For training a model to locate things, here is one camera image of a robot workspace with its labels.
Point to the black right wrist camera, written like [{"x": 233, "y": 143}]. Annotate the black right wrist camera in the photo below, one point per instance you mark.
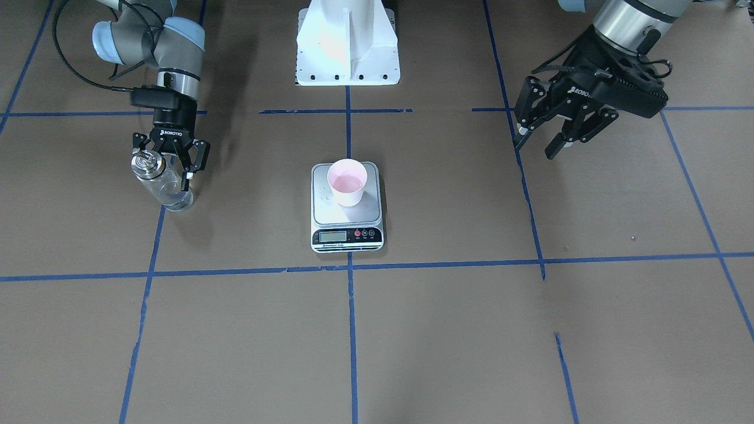
[{"x": 157, "y": 97}]

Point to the clear glass sauce bottle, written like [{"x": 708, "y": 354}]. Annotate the clear glass sauce bottle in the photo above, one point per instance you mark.
[{"x": 160, "y": 179}]

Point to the silver digital kitchen scale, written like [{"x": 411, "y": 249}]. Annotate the silver digital kitchen scale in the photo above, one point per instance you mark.
[{"x": 337, "y": 228}]

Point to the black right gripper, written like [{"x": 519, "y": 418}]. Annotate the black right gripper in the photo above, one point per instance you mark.
[{"x": 171, "y": 125}]

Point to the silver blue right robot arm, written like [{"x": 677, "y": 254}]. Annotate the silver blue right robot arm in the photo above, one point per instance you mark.
[{"x": 148, "y": 33}]

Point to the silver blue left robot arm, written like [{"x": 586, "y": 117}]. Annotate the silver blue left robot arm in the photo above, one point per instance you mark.
[{"x": 622, "y": 22}]

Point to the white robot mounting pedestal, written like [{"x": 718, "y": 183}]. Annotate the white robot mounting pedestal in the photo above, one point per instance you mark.
[{"x": 347, "y": 43}]

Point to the pink paper cup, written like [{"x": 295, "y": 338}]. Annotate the pink paper cup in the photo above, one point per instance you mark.
[{"x": 347, "y": 179}]

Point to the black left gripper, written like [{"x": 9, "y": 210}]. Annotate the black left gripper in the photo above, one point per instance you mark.
[{"x": 582, "y": 89}]

